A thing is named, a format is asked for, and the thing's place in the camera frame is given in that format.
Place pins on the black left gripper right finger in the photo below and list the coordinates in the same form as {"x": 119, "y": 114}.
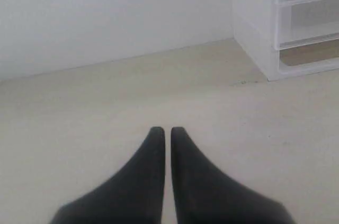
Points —
{"x": 204, "y": 194}

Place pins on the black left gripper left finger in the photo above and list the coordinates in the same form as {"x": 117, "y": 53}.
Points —
{"x": 133, "y": 195}

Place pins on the white plastic drawer cabinet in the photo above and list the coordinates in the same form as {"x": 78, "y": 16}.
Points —
{"x": 253, "y": 26}

